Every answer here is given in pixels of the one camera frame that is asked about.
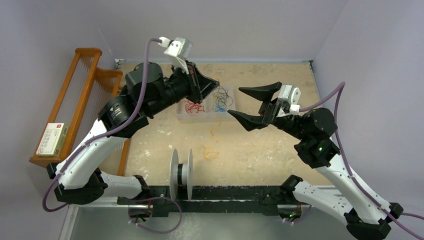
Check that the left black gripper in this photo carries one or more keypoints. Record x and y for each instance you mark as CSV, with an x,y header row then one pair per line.
x,y
200,85

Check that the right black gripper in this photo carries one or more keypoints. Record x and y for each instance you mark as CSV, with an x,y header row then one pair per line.
x,y
268,111

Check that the grey cable spool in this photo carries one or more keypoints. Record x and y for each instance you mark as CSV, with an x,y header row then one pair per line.
x,y
181,175

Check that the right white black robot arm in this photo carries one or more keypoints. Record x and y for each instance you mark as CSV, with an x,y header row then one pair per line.
x,y
363,212

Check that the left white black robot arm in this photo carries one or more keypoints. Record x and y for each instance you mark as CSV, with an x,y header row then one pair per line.
x,y
78,179

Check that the clear plastic compartment tray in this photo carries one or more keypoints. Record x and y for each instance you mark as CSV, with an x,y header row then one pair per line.
x,y
214,107

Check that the orange wooden rack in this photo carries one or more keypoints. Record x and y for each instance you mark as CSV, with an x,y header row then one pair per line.
x,y
85,90

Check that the white red cardboard box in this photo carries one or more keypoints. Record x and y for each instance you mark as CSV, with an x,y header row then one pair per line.
x,y
52,140

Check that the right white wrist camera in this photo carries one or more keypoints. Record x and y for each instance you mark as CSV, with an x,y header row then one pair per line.
x,y
288,99

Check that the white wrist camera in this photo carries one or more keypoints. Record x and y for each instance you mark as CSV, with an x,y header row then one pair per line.
x,y
288,99
177,51

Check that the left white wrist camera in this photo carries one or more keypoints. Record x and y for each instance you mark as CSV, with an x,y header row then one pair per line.
x,y
177,51

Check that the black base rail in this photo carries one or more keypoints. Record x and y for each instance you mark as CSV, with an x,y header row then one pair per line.
x,y
268,200

